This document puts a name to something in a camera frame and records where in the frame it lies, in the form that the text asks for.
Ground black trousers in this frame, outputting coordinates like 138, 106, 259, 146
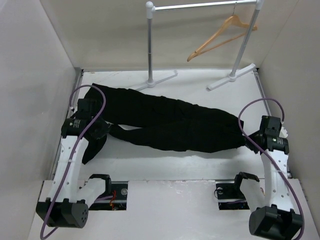
84, 84, 246, 153

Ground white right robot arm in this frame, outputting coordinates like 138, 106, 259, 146
231, 115, 304, 240

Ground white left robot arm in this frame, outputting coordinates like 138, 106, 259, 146
36, 99, 112, 228

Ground wooden clothes hanger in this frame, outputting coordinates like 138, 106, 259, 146
186, 0, 258, 62

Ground white clothes rack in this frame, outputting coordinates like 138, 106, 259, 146
134, 0, 266, 91

